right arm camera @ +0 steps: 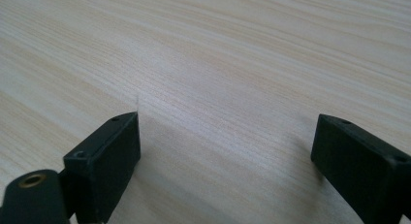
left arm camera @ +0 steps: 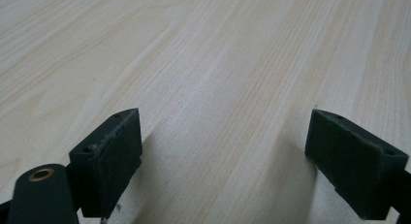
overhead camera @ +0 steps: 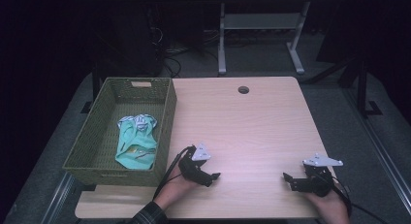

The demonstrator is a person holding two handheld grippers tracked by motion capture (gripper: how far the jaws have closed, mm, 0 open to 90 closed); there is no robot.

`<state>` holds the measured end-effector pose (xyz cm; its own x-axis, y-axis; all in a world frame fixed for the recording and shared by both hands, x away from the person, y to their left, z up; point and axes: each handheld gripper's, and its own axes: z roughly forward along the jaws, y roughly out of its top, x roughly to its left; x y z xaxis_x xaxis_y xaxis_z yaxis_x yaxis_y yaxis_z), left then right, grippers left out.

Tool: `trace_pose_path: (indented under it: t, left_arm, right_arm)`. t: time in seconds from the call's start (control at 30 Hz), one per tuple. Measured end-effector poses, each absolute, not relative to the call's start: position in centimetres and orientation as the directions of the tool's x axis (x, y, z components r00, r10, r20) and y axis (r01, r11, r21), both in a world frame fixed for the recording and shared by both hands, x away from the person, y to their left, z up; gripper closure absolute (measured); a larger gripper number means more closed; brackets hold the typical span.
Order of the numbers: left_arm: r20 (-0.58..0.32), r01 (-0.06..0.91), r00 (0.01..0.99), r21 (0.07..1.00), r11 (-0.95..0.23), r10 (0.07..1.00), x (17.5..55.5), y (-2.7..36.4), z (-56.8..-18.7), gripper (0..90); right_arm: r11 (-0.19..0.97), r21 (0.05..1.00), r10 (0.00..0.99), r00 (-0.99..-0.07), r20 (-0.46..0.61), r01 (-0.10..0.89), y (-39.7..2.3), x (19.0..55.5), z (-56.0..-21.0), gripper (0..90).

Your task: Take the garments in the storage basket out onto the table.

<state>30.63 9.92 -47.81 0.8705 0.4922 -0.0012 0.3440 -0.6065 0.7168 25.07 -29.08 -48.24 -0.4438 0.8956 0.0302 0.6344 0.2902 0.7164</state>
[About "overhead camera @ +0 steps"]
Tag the black metal stand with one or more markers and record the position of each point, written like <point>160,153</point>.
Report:
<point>362,88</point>

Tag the person's right hand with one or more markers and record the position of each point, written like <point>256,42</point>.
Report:
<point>329,208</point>

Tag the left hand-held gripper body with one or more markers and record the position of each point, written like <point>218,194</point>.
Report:
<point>190,167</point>

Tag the aluminium floor rail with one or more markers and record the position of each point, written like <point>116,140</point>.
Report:
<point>381,149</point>
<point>56,198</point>

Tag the green woven basket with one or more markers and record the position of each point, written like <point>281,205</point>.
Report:
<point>97,140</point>

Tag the grey metal table frame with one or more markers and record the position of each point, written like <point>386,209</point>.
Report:
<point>261,22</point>

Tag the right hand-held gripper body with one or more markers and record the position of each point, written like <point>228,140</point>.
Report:
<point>318,182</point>

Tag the dark round table grommet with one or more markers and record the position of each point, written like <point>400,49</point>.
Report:
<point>243,89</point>

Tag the person's left hand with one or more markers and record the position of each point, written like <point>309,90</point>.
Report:
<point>174,190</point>

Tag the teal baby bib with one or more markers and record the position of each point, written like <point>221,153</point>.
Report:
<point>137,143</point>

